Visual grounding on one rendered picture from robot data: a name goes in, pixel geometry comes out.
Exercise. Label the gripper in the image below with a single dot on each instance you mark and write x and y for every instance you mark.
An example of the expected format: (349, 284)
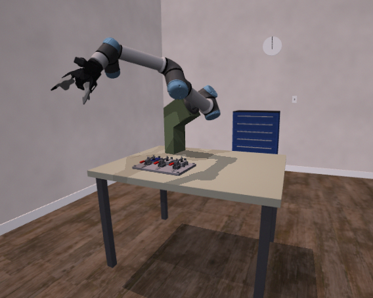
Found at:
(85, 79)

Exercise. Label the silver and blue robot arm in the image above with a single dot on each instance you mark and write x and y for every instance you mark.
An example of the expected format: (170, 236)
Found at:
(177, 86)

